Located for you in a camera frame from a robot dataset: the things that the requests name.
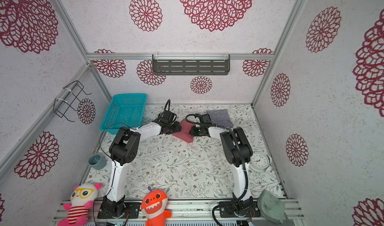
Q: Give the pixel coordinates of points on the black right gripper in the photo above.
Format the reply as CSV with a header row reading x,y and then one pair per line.
x,y
194,132

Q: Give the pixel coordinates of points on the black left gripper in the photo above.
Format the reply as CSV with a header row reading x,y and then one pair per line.
x,y
177,127

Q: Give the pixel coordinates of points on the maroon tank top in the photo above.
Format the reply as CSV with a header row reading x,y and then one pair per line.
x,y
184,134

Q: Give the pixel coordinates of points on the blue white striped tank top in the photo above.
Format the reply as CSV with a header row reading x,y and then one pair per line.
x,y
220,117

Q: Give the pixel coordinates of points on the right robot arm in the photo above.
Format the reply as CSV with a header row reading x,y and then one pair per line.
x,y
238,153

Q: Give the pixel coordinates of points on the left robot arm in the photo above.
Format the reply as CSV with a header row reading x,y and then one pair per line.
x,y
124,150

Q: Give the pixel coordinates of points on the teal plastic basket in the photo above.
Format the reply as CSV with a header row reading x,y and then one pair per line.
x,y
124,110

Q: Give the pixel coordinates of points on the floral tablecloth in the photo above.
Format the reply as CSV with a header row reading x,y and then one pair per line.
x,y
197,170

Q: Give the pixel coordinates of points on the white alarm clock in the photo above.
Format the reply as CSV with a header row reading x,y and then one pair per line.
x,y
260,163

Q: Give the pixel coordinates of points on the grey-green cup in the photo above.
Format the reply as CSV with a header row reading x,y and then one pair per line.
x,y
97,162

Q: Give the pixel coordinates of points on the red monster plush toy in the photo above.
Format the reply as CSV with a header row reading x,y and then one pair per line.
x,y
153,207

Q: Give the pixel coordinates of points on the green cloth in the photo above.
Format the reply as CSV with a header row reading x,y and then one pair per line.
x,y
271,207

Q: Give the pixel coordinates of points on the white pink plush doll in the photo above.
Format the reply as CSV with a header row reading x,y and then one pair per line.
x,y
82,199

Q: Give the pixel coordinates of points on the grey wall shelf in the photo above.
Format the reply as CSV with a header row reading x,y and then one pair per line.
x,y
191,65

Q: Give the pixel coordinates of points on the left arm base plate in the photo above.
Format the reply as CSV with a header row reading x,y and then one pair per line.
x,y
129,210

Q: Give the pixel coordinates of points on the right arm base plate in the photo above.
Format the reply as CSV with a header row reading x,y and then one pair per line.
x,y
242,209

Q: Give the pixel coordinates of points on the black wire wall rack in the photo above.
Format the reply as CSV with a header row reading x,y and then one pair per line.
x,y
63,104

